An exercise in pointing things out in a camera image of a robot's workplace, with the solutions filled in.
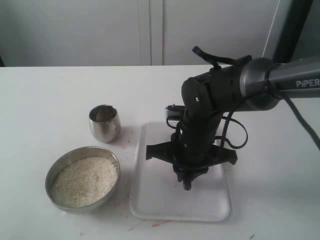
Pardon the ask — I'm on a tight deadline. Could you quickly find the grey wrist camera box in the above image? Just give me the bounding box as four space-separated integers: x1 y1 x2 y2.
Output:
164 104 185 118

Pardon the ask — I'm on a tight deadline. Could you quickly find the steel cup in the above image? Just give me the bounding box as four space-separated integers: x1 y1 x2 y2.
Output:
89 104 121 143

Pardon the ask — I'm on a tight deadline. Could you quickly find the brown wooden spoon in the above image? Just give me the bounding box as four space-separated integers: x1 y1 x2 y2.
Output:
182 174 193 191

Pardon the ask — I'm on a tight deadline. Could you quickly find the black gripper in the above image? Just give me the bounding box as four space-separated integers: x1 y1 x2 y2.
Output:
145 110 237 185

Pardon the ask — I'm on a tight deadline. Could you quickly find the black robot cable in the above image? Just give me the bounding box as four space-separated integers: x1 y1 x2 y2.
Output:
166 46 320 151

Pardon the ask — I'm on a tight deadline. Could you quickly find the white cabinet with doors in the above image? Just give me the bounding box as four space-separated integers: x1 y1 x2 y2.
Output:
0 0 292 67

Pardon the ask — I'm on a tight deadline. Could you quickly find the black vertical post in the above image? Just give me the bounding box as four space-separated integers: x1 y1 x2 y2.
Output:
273 0 313 64

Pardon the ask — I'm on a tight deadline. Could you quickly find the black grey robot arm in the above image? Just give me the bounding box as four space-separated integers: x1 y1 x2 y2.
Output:
145 56 320 190

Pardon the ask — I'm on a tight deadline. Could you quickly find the steel bowl of rice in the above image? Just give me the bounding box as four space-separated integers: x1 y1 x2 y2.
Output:
44 146 121 214

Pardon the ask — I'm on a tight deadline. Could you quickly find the white plastic tray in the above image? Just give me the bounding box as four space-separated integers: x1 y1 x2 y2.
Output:
129 122 231 222

